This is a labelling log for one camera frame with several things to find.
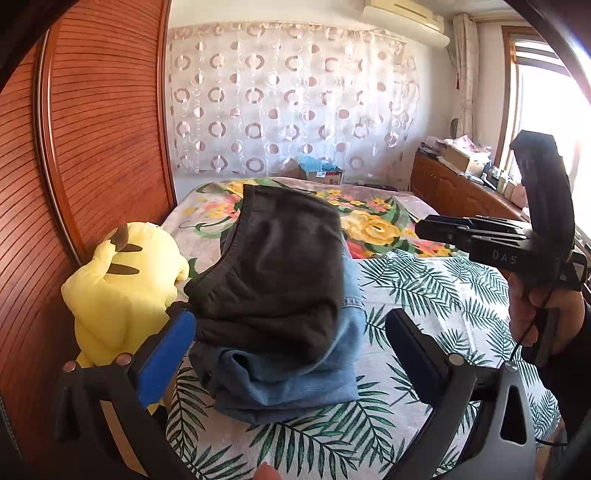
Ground long wooden cabinet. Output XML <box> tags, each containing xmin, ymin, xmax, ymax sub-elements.
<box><xmin>410</xmin><ymin>151</ymin><xmax>532</xmax><ymax>223</ymax></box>

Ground black pants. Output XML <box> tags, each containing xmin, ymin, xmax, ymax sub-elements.
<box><xmin>184</xmin><ymin>184</ymin><xmax>347</xmax><ymax>366</ymax></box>

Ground leaf-print bed sheet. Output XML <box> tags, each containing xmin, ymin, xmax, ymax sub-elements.
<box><xmin>164</xmin><ymin>248</ymin><xmax>562</xmax><ymax>480</ymax></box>

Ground open cardboard box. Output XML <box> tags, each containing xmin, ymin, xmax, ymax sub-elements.
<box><xmin>443</xmin><ymin>144</ymin><xmax>490</xmax><ymax>175</ymax></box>

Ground person's right hand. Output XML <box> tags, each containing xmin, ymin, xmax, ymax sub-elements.
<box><xmin>507</xmin><ymin>270</ymin><xmax>587</xmax><ymax>356</ymax></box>

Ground beige window curtain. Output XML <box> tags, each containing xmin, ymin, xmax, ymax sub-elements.
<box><xmin>451</xmin><ymin>14</ymin><xmax>479</xmax><ymax>140</ymax></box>

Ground slatted wooden headboard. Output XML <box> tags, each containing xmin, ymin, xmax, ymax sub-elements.
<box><xmin>0</xmin><ymin>0</ymin><xmax>179</xmax><ymax>464</ymax></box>

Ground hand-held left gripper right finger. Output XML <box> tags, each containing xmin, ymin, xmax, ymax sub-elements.
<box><xmin>385</xmin><ymin>308</ymin><xmax>539</xmax><ymax>480</ymax></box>

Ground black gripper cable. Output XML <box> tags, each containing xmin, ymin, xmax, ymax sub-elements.
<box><xmin>510</xmin><ymin>291</ymin><xmax>570</xmax><ymax>448</ymax></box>

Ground person's right forearm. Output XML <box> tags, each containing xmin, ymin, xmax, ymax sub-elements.
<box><xmin>538</xmin><ymin>295</ymin><xmax>591</xmax><ymax>445</ymax></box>

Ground bright window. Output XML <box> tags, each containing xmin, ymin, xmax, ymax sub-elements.
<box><xmin>507</xmin><ymin>27</ymin><xmax>591</xmax><ymax>185</ymax></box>

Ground yellow plush toy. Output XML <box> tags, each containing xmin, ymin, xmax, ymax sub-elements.
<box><xmin>61</xmin><ymin>222</ymin><xmax>190</xmax><ymax>411</ymax></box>

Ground small printed cardboard box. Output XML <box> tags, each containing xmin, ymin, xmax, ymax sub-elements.
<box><xmin>300</xmin><ymin>167</ymin><xmax>345</xmax><ymax>186</ymax></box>

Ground floral blanket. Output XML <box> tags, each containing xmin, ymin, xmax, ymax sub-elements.
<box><xmin>164</xmin><ymin>177</ymin><xmax>463</xmax><ymax>260</ymax></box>

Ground pink white plastic bag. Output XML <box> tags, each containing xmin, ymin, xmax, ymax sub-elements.
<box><xmin>455</xmin><ymin>136</ymin><xmax>493</xmax><ymax>157</ymax></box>

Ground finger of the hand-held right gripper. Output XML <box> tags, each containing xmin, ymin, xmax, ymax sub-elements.
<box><xmin>427</xmin><ymin>213</ymin><xmax>533</xmax><ymax>232</ymax></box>
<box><xmin>415</xmin><ymin>223</ymin><xmax>533</xmax><ymax>253</ymax></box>

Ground circle-print sheer curtain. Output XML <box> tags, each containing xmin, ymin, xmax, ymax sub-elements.
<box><xmin>168</xmin><ymin>23</ymin><xmax>417</xmax><ymax>177</ymax></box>

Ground blue jeans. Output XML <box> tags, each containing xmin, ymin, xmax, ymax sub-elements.
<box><xmin>189</xmin><ymin>231</ymin><xmax>368</xmax><ymax>424</ymax></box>

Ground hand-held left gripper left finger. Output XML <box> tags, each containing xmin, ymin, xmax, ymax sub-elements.
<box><xmin>53</xmin><ymin>302</ymin><xmax>199</xmax><ymax>480</ymax></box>

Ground white air conditioner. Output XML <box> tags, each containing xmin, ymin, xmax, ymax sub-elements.
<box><xmin>361</xmin><ymin>0</ymin><xmax>451</xmax><ymax>48</ymax></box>

